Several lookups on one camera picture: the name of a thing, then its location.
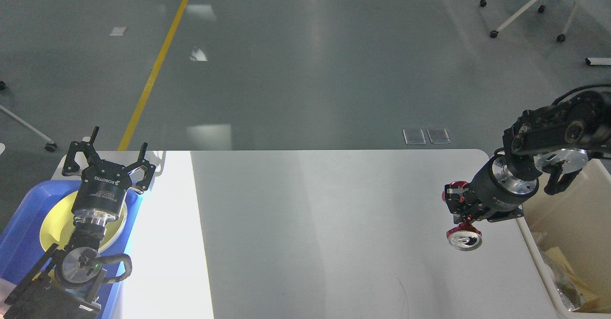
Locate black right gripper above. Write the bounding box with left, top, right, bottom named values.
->
left=444, top=156, right=539, bottom=224

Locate brown paper ball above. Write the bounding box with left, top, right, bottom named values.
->
left=559, top=284, right=586, bottom=312

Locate yellow translucent plate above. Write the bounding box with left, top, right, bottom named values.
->
left=39, top=191, right=128, bottom=253

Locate red wrapper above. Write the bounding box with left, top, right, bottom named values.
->
left=441, top=181, right=483, bottom=252

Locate left floor socket cover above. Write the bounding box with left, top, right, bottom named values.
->
left=403, top=129, right=427, bottom=145

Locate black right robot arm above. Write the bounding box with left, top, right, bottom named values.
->
left=442, top=84, right=611, bottom=227

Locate blue plastic tray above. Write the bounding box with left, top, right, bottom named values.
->
left=0, top=180, right=144, bottom=300

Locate white office chair left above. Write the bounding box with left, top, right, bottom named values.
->
left=0, top=105, right=57, bottom=153

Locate white bar on floor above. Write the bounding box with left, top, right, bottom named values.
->
left=585, top=57, right=611, bottom=66

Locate square aluminium foil tray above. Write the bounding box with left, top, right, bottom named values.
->
left=532, top=232, right=579, bottom=298

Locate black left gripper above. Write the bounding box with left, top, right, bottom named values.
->
left=62, top=126, right=156, bottom=225

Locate white plastic waste bin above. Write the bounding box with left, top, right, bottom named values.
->
left=517, top=159, right=611, bottom=319

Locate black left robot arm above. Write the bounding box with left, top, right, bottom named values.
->
left=3, top=126, right=156, bottom=319

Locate floor socket cover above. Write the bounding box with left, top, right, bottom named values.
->
left=403, top=129, right=427, bottom=145
left=426, top=128, right=451, bottom=145

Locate right floor socket cover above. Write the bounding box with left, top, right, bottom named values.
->
left=426, top=128, right=451, bottom=145

